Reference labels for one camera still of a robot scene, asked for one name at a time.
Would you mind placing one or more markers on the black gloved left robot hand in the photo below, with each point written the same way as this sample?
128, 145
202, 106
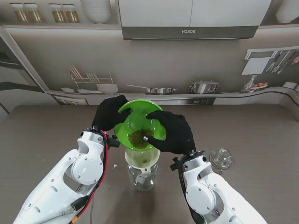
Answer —
108, 114

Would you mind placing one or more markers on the green mung beans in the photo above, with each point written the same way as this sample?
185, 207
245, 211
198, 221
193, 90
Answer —
139, 140

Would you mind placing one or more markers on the bright green plastic bowl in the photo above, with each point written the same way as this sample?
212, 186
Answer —
137, 121

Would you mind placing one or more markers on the clear glass jar lid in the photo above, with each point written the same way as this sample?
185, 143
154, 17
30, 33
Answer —
221, 157

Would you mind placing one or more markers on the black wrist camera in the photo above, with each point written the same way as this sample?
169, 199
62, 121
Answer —
175, 164
114, 142

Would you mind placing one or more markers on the cream plastic funnel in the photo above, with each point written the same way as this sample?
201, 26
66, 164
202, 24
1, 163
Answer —
133, 158

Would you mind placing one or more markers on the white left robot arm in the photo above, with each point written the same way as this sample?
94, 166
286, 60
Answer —
63, 184

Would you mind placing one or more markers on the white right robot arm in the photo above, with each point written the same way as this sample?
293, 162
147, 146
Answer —
215, 193

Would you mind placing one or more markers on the printed kitchen backdrop poster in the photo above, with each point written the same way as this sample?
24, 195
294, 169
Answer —
163, 65

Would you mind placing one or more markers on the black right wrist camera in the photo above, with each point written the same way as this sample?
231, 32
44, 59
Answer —
175, 164

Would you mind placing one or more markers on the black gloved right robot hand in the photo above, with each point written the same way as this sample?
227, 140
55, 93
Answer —
177, 133

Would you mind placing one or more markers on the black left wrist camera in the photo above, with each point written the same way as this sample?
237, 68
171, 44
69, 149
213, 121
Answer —
114, 142

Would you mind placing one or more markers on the clear glass jar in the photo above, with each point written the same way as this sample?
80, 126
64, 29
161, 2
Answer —
143, 183

